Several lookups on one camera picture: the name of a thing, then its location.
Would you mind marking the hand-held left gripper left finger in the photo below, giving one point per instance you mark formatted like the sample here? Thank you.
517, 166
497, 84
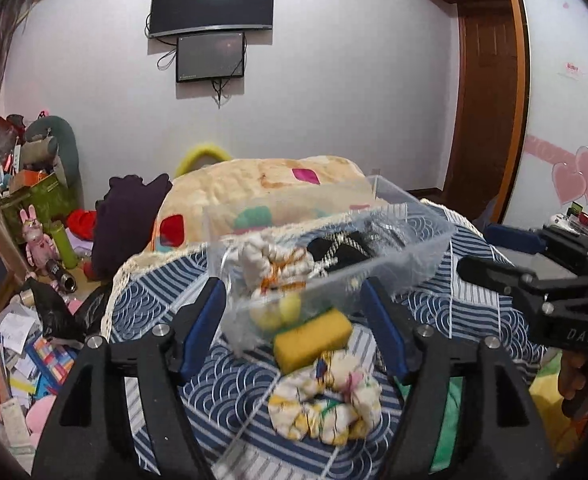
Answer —
204, 327

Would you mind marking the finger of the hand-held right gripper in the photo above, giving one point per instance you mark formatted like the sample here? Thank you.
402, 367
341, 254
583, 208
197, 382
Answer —
509, 238
494, 275

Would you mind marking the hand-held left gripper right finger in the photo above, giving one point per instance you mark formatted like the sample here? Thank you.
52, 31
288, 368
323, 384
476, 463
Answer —
385, 332

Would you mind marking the yellow sponge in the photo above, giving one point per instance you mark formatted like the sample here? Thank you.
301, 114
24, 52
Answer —
314, 341

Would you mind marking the clear plastic container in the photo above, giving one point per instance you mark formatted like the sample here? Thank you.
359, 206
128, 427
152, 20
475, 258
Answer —
416, 240

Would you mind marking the white floral scrunchie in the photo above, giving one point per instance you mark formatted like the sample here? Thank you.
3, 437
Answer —
324, 412

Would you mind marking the yellow soft ball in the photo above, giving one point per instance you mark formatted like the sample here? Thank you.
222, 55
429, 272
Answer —
274, 312

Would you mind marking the person's right hand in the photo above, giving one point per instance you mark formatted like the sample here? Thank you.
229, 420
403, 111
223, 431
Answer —
571, 375

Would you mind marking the blue wave-patterned cloth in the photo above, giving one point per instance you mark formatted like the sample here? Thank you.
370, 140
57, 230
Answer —
233, 392

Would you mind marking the white knotted cloth toy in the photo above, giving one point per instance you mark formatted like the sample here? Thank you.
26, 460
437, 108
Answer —
254, 260

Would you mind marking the pink heart stickers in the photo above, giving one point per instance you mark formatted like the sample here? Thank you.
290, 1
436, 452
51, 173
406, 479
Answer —
576, 175

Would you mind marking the black striped cloth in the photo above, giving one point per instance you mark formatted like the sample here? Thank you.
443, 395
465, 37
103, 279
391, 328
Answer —
336, 250

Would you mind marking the dark purple cloth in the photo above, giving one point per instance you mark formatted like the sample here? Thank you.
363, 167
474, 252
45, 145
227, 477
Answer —
123, 220

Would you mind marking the brown wooden door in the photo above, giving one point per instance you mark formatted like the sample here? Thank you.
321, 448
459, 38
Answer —
484, 100

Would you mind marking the black plastic bag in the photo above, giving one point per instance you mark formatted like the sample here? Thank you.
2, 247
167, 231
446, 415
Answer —
53, 312

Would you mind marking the black cylinder flashlight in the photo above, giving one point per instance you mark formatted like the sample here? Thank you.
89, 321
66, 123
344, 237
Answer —
61, 276

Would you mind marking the cream patchwork blanket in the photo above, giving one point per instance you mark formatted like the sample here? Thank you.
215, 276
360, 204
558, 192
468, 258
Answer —
254, 180

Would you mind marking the red cloth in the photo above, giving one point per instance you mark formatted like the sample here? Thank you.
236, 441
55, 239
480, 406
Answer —
81, 225

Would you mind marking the green bottle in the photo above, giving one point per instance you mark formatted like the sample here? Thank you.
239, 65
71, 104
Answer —
63, 245

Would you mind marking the pile of papers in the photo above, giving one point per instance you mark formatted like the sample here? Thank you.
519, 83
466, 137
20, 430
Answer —
18, 355

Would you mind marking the pink rabbit plush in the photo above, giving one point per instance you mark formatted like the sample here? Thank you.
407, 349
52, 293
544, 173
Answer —
36, 242

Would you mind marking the white wardrobe door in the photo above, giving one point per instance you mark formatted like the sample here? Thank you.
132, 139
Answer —
564, 35

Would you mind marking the green cardboard box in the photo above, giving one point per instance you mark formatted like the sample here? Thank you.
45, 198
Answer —
33, 202

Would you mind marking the small wall monitor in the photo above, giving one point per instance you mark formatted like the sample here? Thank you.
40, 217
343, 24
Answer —
211, 56

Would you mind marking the large wall television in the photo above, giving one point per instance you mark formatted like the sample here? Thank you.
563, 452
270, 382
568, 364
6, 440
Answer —
211, 2

